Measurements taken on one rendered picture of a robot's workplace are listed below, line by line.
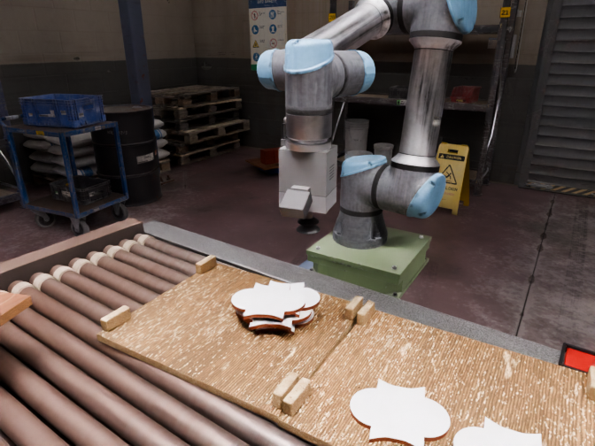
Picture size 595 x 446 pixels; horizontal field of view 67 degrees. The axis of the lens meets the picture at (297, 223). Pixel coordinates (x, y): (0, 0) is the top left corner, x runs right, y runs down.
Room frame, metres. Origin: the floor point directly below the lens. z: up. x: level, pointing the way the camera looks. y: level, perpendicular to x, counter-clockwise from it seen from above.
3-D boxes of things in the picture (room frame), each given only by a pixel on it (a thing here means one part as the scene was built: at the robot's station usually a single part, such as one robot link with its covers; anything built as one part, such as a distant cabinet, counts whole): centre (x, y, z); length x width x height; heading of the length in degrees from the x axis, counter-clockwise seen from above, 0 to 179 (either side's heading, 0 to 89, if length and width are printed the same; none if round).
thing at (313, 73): (0.74, -0.02, 1.40); 0.09 x 0.08 x 0.11; 141
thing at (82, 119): (3.62, 1.85, 0.96); 0.50 x 0.38 x 0.21; 73
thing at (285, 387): (0.55, 0.02, 0.95); 0.06 x 0.02 x 0.03; 150
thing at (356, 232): (1.14, -0.17, 1.00); 0.15 x 0.15 x 0.10
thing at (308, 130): (0.74, -0.02, 1.32); 0.08 x 0.08 x 0.05
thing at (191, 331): (0.76, 0.12, 0.93); 0.41 x 0.35 x 0.02; 60
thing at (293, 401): (0.54, 0.00, 0.95); 0.06 x 0.02 x 0.03; 149
